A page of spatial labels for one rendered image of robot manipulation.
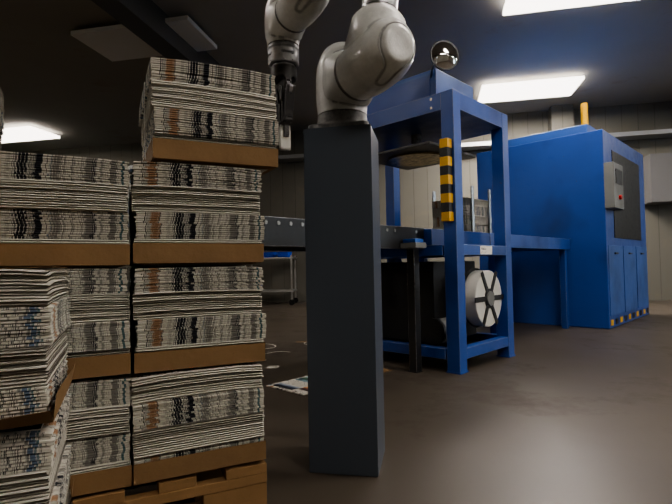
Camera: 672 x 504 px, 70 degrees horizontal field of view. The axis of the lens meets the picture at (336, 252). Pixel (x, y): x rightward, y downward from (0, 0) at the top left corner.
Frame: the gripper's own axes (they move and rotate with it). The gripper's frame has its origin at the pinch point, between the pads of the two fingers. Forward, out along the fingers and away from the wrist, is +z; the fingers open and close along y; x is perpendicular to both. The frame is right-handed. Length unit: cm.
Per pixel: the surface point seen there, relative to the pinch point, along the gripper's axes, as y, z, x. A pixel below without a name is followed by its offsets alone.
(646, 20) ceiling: -156, -194, 423
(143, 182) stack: 18.0, 17.9, -38.4
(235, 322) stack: 18, 49, -19
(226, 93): 18.9, -3.6, -20.5
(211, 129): 19.2, 5.2, -24.1
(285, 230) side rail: -59, 22, 20
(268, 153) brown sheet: 18.8, 9.5, -10.7
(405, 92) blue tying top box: -118, -70, 120
